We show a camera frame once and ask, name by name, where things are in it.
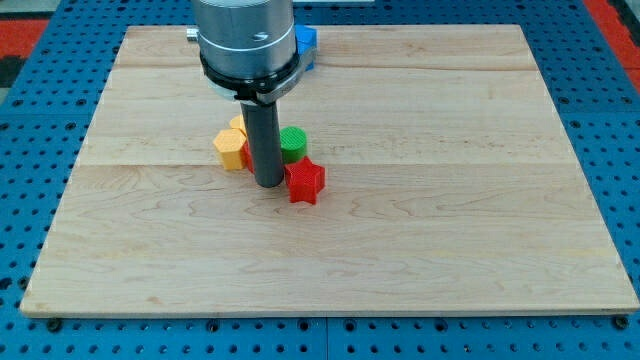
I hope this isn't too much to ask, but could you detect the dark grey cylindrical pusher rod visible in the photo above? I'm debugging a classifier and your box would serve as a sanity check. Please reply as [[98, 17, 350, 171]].
[[241, 103, 284, 188]]

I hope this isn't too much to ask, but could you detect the red star block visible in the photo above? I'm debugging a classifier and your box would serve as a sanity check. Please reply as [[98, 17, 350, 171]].
[[285, 156, 326, 205]]

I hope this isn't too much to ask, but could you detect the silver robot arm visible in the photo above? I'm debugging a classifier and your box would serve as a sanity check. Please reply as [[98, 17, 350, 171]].
[[192, 0, 299, 188]]

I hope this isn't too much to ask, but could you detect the yellow block behind rod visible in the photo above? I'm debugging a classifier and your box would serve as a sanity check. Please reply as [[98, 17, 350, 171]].
[[229, 115, 246, 135]]

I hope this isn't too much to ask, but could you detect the green cylinder block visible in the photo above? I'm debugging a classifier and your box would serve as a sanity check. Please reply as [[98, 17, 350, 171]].
[[280, 126, 307, 164]]

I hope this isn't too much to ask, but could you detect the red block behind rod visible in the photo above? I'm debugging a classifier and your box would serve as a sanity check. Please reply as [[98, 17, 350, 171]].
[[242, 141, 255, 174]]

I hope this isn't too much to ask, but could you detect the yellow hexagon block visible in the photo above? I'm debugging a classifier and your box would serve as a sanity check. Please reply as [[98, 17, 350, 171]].
[[213, 129, 246, 170]]

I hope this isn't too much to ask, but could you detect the blue block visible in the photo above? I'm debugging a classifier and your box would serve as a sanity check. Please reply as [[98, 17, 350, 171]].
[[293, 24, 318, 71]]

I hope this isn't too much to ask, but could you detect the wooden board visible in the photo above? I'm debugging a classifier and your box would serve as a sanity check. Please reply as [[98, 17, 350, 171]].
[[21, 25, 639, 319]]

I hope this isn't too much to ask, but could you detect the black and silver clamp ring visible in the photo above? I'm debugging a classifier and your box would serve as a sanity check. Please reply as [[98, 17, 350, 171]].
[[199, 46, 317, 106]]

